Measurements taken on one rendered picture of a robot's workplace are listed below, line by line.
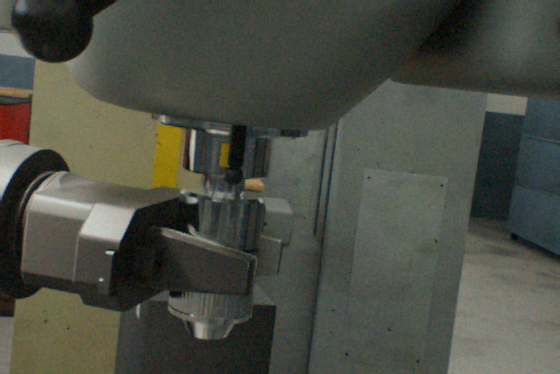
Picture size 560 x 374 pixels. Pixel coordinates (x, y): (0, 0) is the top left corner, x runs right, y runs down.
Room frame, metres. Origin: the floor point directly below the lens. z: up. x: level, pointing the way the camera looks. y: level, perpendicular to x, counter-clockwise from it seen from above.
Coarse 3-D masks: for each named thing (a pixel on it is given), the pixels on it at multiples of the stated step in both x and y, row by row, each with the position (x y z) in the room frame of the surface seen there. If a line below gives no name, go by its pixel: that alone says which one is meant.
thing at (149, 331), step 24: (144, 312) 0.77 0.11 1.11; (168, 312) 0.76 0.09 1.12; (264, 312) 0.79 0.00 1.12; (120, 336) 0.94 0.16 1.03; (144, 336) 0.76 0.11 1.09; (168, 336) 0.76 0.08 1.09; (192, 336) 0.77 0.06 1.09; (240, 336) 0.78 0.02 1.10; (264, 336) 0.79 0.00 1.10; (120, 360) 0.92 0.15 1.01; (144, 360) 0.76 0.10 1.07; (168, 360) 0.76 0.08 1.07; (192, 360) 0.77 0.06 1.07; (216, 360) 0.77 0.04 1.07; (240, 360) 0.78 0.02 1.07; (264, 360) 0.79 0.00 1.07
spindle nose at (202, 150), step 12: (192, 132) 0.46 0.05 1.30; (204, 132) 0.46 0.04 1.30; (192, 144) 0.46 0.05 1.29; (204, 144) 0.45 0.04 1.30; (216, 144) 0.45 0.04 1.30; (252, 144) 0.46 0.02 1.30; (264, 144) 0.46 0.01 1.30; (192, 156) 0.46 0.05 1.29; (204, 156) 0.45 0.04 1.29; (216, 156) 0.45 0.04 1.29; (252, 156) 0.46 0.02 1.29; (264, 156) 0.46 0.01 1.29; (192, 168) 0.46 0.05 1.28; (204, 168) 0.45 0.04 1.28; (216, 168) 0.45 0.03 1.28; (252, 168) 0.46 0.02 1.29; (264, 168) 0.47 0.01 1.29
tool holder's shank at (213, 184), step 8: (208, 176) 0.47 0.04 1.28; (216, 176) 0.46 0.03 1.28; (208, 184) 0.47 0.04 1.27; (216, 184) 0.46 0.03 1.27; (224, 184) 0.46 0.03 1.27; (240, 184) 0.47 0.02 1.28; (216, 192) 0.47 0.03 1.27; (224, 192) 0.46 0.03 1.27; (232, 192) 0.47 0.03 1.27; (240, 192) 0.47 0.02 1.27
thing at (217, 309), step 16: (176, 224) 0.47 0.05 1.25; (192, 224) 0.46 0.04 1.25; (208, 224) 0.45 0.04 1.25; (224, 224) 0.45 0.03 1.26; (240, 224) 0.46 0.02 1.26; (256, 224) 0.46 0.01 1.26; (208, 240) 0.45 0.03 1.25; (224, 240) 0.45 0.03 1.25; (240, 240) 0.46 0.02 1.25; (256, 240) 0.47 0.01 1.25; (256, 256) 0.47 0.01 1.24; (256, 272) 0.47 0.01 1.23; (176, 304) 0.46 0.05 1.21; (192, 304) 0.45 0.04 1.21; (208, 304) 0.45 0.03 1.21; (224, 304) 0.45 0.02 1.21; (240, 304) 0.46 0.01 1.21; (192, 320) 0.45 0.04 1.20; (208, 320) 0.45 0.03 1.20; (224, 320) 0.45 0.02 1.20; (240, 320) 0.46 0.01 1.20
